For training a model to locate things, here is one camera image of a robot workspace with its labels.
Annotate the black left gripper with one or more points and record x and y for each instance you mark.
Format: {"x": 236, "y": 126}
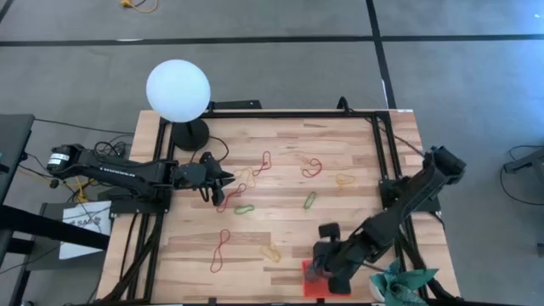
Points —
{"x": 193, "y": 175}

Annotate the white globe lamp black base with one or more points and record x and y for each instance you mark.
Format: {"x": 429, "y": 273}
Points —
{"x": 178, "y": 91}

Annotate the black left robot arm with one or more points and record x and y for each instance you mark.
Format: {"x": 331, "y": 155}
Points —
{"x": 127, "y": 172}

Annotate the white paper sheet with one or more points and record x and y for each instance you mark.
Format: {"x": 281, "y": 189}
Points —
{"x": 76, "y": 254}

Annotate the orange plastic mesh bin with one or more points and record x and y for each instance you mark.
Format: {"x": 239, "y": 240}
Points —
{"x": 312, "y": 289}

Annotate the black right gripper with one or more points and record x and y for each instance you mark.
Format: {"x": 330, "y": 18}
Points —
{"x": 340, "y": 257}

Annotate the teal green cloth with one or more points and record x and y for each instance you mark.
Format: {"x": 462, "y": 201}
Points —
{"x": 404, "y": 285}

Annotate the grey stand leg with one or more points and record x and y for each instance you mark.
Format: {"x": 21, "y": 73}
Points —
{"x": 527, "y": 160}

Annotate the green rubber band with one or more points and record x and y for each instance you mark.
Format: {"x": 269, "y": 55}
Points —
{"x": 244, "y": 207}
{"x": 307, "y": 205}

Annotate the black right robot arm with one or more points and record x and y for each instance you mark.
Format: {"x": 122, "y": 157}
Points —
{"x": 408, "y": 200}

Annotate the white bowl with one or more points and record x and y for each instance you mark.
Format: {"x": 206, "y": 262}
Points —
{"x": 375, "y": 293}

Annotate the black metal stand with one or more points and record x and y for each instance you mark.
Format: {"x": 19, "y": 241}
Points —
{"x": 51, "y": 227}

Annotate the black desk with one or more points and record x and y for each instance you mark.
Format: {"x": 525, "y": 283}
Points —
{"x": 13, "y": 144}

